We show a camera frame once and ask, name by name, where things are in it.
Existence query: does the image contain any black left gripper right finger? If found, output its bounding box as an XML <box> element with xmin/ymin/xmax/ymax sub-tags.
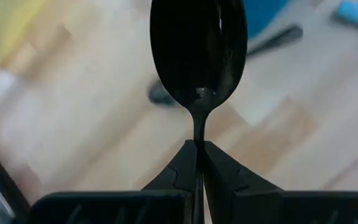
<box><xmin>202</xmin><ymin>140</ymin><xmax>358</xmax><ymax>224</ymax></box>

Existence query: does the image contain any blue plastic bin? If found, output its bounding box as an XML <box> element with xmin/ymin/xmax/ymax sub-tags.
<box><xmin>242</xmin><ymin>0</ymin><xmax>290</xmax><ymax>40</ymax></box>

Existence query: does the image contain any yellow plastic bin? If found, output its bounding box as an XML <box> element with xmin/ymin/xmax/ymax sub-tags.
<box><xmin>0</xmin><ymin>0</ymin><xmax>48</xmax><ymax>66</ymax></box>

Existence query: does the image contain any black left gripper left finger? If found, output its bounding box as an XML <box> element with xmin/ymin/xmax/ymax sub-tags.
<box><xmin>30</xmin><ymin>139</ymin><xmax>198</xmax><ymax>224</ymax></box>

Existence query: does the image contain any black spoon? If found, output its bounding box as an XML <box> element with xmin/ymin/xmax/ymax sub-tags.
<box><xmin>147</xmin><ymin>24</ymin><xmax>304</xmax><ymax>108</ymax></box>
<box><xmin>149</xmin><ymin>0</ymin><xmax>249</xmax><ymax>150</ymax></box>

